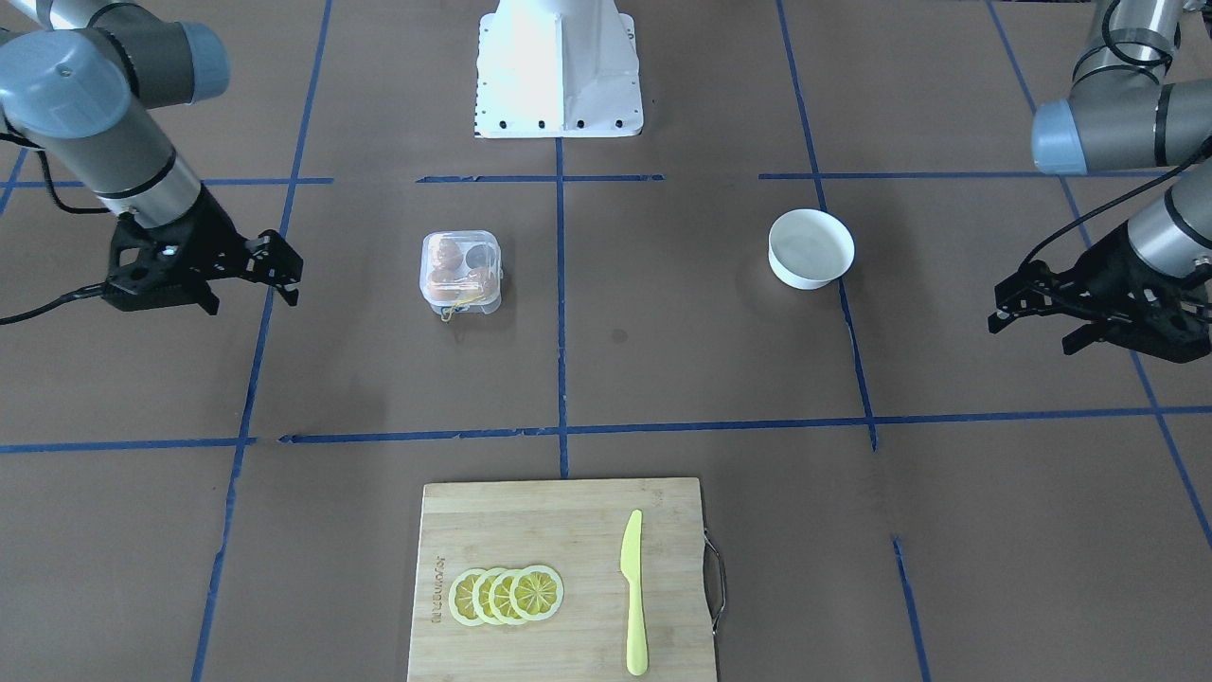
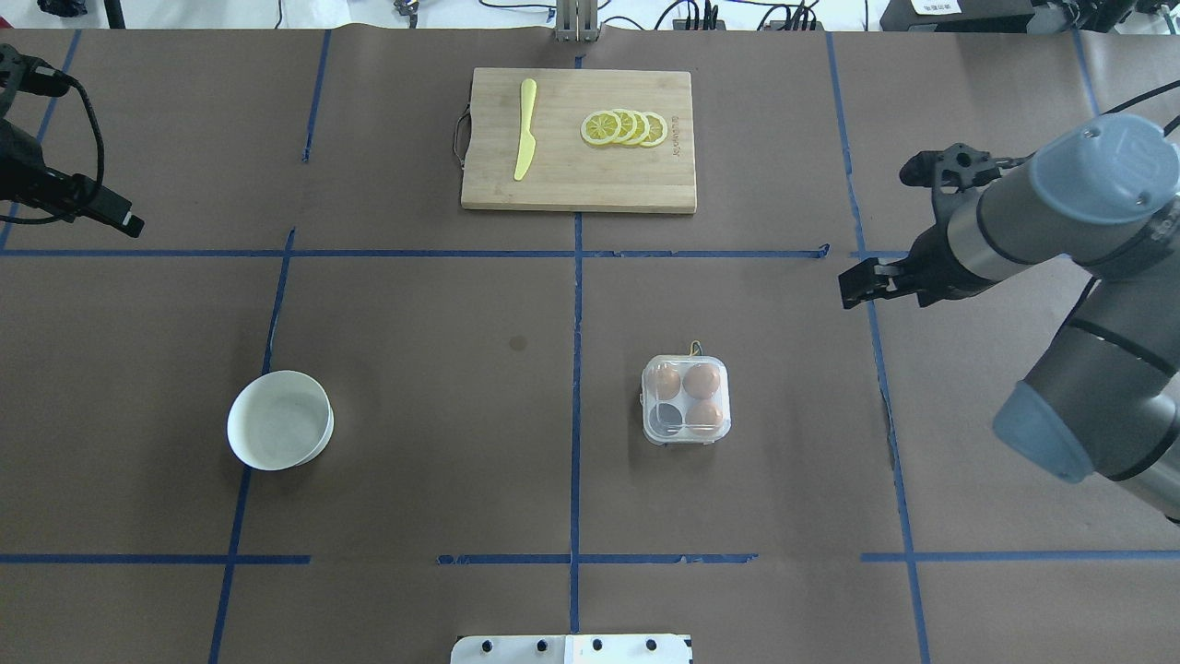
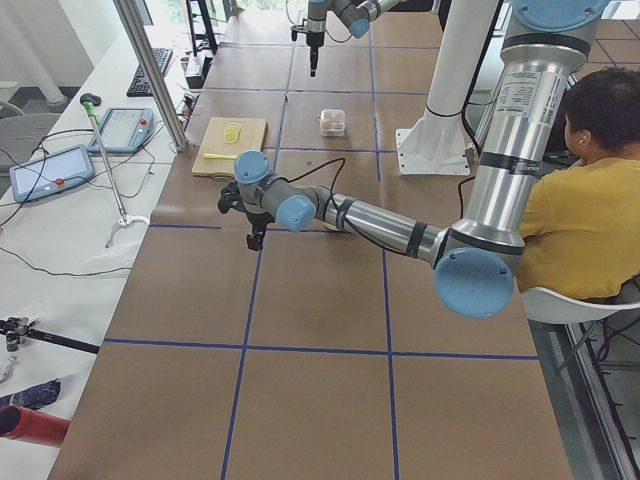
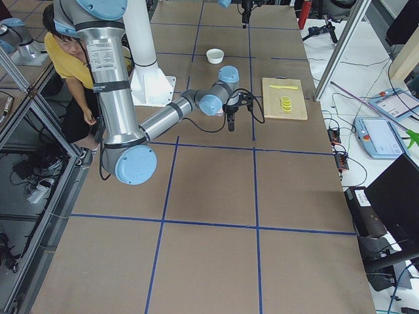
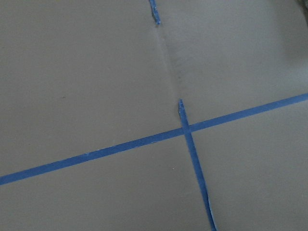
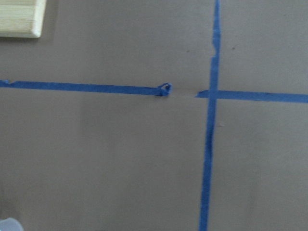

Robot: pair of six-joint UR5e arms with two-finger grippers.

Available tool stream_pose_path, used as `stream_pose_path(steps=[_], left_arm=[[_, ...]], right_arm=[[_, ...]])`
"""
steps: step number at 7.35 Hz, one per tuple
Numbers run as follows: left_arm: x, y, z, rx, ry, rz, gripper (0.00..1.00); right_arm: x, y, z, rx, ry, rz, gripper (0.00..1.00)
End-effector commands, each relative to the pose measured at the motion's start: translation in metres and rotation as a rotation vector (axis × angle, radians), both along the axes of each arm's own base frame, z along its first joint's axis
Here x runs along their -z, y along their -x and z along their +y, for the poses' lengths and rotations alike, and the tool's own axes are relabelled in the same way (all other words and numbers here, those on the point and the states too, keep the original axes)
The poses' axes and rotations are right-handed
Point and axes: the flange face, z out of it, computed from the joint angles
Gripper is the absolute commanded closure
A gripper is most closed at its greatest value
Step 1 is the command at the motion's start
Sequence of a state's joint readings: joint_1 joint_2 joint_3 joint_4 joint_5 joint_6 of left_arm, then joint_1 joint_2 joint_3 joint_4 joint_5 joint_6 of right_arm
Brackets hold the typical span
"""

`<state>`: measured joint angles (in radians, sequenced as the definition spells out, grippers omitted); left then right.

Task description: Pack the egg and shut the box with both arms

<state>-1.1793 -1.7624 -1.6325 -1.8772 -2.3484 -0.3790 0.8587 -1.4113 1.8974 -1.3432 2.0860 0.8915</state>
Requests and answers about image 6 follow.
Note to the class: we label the clear plastic egg box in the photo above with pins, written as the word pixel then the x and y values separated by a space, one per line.
pixel 10 224

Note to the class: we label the bamboo cutting board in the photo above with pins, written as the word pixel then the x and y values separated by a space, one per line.
pixel 22 18

